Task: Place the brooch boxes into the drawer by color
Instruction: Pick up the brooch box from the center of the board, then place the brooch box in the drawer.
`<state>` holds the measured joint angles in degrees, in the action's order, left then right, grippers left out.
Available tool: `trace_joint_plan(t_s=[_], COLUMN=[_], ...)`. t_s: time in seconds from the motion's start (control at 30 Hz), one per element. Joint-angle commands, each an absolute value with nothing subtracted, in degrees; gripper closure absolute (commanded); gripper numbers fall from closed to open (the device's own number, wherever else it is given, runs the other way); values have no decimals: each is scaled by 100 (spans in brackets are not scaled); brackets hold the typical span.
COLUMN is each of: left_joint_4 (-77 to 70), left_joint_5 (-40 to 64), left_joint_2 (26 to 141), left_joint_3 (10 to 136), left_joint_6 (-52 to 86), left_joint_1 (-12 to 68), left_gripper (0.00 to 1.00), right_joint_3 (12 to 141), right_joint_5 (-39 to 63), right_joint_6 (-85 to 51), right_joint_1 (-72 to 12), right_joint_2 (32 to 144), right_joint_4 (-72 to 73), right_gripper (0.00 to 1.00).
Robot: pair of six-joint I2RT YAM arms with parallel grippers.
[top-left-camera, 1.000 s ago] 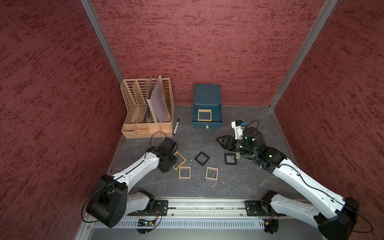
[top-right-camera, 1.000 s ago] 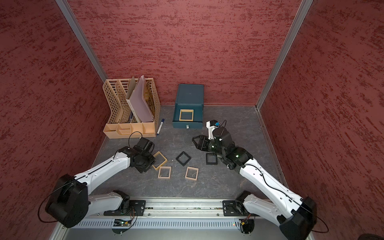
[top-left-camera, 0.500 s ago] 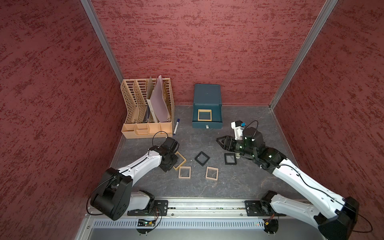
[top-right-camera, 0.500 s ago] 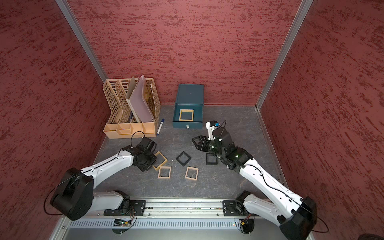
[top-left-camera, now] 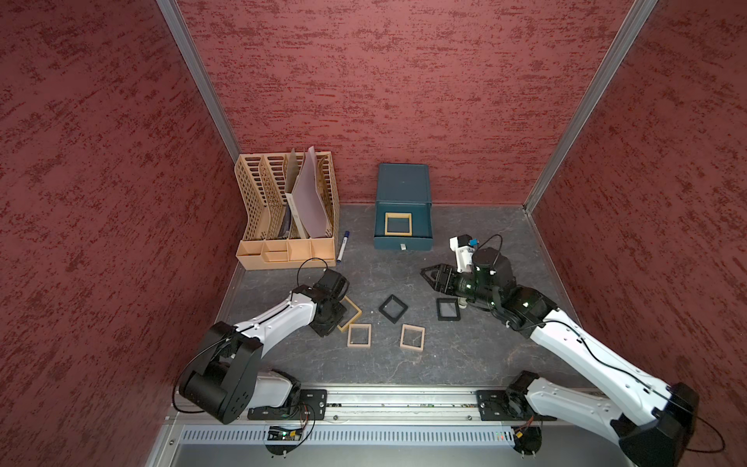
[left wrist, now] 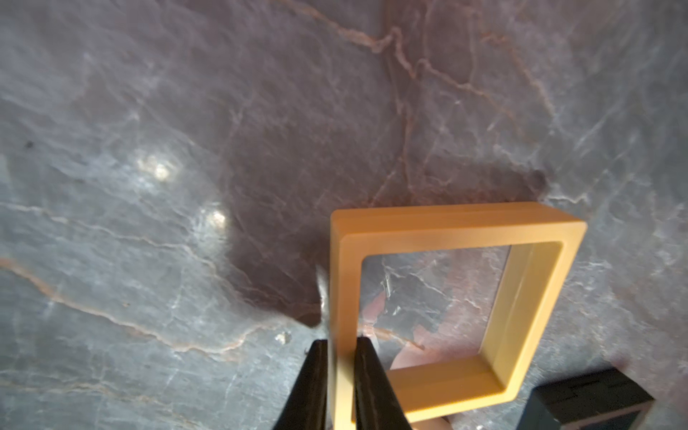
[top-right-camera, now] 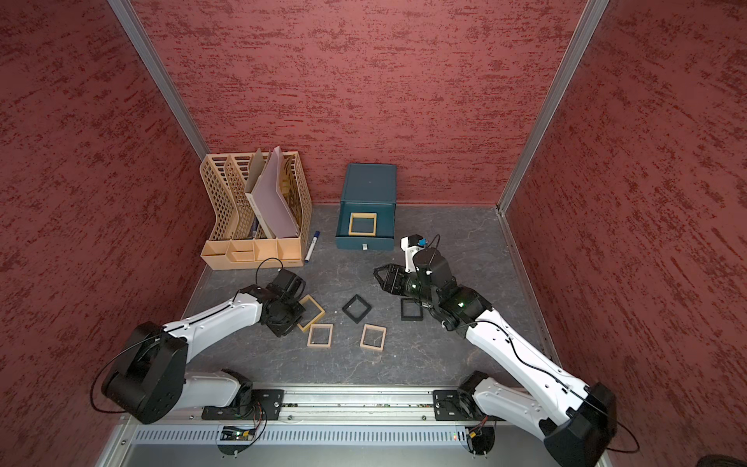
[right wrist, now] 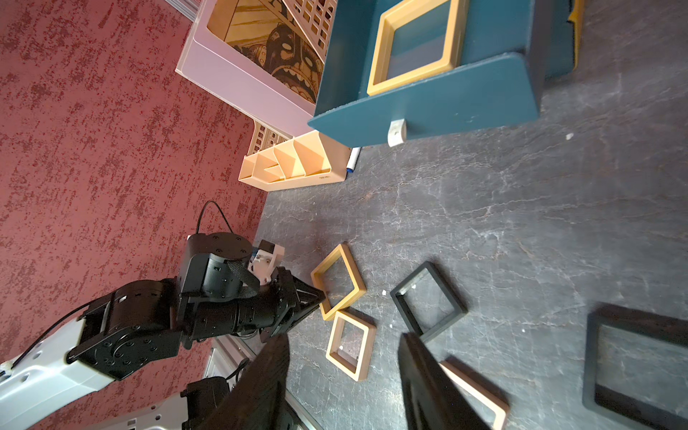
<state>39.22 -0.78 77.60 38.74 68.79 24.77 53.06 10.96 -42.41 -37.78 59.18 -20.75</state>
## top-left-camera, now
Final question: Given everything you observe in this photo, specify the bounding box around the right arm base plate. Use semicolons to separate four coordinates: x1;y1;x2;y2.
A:
476;389;556;422

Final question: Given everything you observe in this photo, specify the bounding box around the brown cardboard divider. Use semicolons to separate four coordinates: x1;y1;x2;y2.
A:
285;149;300;194

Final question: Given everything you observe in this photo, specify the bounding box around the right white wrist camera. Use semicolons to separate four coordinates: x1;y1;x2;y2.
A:
449;235;479;272

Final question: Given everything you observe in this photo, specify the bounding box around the pink brooch box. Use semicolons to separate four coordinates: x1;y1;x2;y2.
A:
399;324;426;352
346;323;373;349

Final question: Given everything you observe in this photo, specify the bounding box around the blue white marker pen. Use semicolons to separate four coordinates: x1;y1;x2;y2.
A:
336;231;350;264

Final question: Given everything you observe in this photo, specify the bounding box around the yellow brooch box diamond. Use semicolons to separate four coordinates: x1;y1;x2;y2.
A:
338;296;363;333

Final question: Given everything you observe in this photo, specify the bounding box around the tan plastic file organizer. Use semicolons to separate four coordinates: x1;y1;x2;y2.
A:
235;151;340;272

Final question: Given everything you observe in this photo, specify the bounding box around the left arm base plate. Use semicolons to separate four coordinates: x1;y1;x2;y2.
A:
247;388;328;421

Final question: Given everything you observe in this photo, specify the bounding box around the black brooch box diamond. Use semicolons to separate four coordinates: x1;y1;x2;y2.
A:
379;295;409;324

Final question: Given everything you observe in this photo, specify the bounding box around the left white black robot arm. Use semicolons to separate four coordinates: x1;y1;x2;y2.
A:
172;285;347;424

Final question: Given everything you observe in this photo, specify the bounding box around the pink brooch box right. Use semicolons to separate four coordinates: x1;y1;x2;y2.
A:
399;324;426;352

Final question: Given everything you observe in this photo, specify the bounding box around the teal drawer cabinet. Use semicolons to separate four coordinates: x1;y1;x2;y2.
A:
375;163;432;204

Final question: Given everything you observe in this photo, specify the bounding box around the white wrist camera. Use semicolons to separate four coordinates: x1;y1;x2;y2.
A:
449;235;479;272
316;269;349;300

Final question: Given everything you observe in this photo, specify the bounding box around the pink brooch box left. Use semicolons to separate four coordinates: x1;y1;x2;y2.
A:
346;323;373;349

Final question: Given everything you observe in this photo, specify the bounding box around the aluminium mounting rail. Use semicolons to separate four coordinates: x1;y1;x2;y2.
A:
165;383;640;426

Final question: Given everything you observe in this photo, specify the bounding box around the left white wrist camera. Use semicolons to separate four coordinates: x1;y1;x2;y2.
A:
316;269;349;300

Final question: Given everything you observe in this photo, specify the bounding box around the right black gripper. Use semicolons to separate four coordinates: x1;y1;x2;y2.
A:
418;263;498;305

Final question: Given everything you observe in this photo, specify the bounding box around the yellow brooch box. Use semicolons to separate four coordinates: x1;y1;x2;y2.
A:
384;212;414;237

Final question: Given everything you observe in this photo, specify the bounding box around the black brooch box right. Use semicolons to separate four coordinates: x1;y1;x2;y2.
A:
436;298;461;322

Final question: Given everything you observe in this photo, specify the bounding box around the teal top drawer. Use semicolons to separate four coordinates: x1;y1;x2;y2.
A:
373;202;433;251

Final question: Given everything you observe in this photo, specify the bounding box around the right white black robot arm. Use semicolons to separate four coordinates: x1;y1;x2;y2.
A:
421;247;700;466

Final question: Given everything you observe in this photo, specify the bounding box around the pink folder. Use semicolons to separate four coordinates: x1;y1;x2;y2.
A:
291;146;330;239

